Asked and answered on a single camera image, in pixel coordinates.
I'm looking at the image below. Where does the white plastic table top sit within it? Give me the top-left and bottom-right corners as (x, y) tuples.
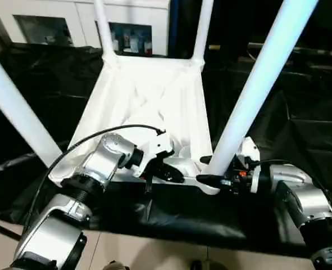
(47, 55), (221, 196)

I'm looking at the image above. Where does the white plastic table leg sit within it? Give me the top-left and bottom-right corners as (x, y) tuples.
(93, 0), (119, 62)
(207, 0), (320, 177)
(0, 44), (63, 169)
(192, 0), (215, 65)

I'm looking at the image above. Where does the black right robot foot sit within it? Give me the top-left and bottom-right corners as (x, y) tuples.
(190, 260), (211, 270)

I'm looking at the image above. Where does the dark blue hanging cloth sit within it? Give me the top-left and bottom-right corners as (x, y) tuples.
(168, 0), (183, 57)

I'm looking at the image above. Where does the white blue carton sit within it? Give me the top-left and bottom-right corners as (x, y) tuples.
(125, 32), (140, 53)

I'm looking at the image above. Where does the black metal rod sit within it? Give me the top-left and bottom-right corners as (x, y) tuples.
(247, 42), (332, 62)

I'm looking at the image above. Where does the black metal stand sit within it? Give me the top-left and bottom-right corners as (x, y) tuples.
(0, 153), (34, 241)

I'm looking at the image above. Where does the white glass-door cabinet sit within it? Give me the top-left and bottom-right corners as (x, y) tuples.
(0, 0), (172, 57)

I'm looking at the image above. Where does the black left wrist camera cable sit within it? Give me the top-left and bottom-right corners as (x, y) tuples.
(22, 124), (167, 234)

